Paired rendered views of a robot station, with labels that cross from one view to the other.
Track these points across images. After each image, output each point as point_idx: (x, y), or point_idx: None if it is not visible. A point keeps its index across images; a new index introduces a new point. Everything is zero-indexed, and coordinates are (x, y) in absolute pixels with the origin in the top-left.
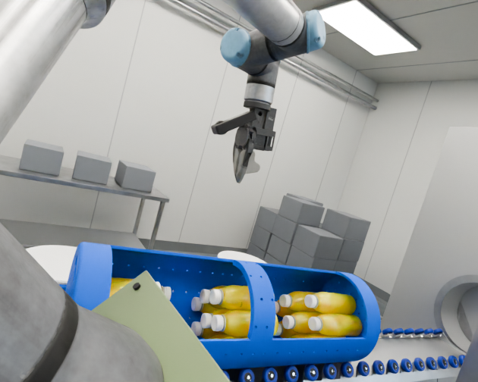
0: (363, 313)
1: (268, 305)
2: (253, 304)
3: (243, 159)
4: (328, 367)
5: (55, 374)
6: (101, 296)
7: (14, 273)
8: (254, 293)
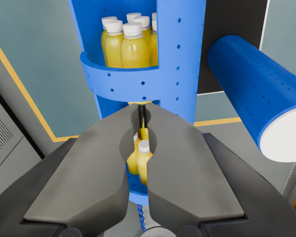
0: (131, 180)
1: (88, 82)
2: (83, 63)
3: (53, 161)
4: None
5: None
6: None
7: None
8: (89, 68)
